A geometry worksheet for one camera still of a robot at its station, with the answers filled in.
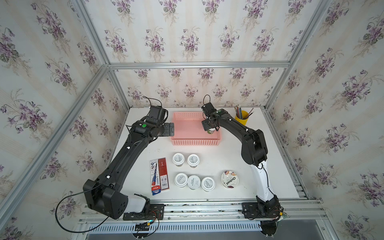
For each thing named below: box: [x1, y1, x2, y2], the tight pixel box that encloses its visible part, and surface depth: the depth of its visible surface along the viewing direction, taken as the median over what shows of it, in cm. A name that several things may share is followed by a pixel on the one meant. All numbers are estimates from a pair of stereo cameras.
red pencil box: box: [158, 157, 170, 191], surface depth 86 cm
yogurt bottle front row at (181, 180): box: [174, 172, 189, 188], surface depth 79 cm
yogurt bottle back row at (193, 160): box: [187, 154, 200, 169], surface depth 86 cm
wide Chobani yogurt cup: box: [221, 170, 239, 189], surface depth 80 cm
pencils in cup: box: [234, 104, 255, 120], surface depth 102 cm
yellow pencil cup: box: [234, 110, 249, 126], surface depth 103 cm
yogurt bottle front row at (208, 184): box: [201, 176, 216, 192], surface depth 78 cm
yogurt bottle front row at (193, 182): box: [187, 175, 201, 190], surface depth 78 cm
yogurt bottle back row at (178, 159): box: [172, 153, 185, 168], surface depth 87 cm
